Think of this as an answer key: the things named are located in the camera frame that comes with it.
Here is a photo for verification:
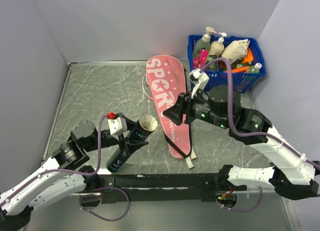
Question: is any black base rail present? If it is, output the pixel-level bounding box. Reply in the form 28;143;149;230
69;172;248;204

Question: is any badminton racket head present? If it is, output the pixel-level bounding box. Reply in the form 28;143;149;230
141;74;153;100

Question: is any green bottle white cap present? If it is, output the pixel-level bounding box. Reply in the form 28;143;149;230
245;62;262;74

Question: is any blue plastic basket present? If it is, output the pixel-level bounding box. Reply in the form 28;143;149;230
187;34;267;94

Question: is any orange snack packet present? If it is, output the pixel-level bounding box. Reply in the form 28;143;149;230
242;48;254;63

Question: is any pink racket bag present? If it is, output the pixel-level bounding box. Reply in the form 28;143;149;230
146;55;192;159

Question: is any green pump bottle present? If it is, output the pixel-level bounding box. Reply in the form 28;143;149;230
192;26;217;59

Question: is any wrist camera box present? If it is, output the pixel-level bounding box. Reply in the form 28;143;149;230
188;68;210;99
106;112;128;136

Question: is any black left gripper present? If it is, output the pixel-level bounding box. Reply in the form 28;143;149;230
83;116;149;154

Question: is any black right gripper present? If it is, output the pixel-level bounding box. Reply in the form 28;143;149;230
161;85;229;129

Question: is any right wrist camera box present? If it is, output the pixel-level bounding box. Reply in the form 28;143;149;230
188;68;210;99

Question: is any orange tube package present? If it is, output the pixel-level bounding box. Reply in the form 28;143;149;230
231;65;250;73

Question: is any black shuttlecock tube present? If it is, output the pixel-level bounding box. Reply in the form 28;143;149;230
106;114;158;173

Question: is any cream pump bottle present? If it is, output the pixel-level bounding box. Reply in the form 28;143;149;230
208;32;227;58

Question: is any beige paper bag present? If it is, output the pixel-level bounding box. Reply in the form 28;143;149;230
221;39;251;64

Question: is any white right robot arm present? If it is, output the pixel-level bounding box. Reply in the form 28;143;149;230
163;85;320;200

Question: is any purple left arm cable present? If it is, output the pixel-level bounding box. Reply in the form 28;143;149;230
0;114;131;222

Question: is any pink snack box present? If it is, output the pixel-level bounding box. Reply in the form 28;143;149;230
193;49;209;69

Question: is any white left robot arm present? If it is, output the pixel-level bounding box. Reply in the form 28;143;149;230
0;112;158;231

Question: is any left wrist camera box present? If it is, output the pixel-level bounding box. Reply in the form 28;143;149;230
106;112;128;136

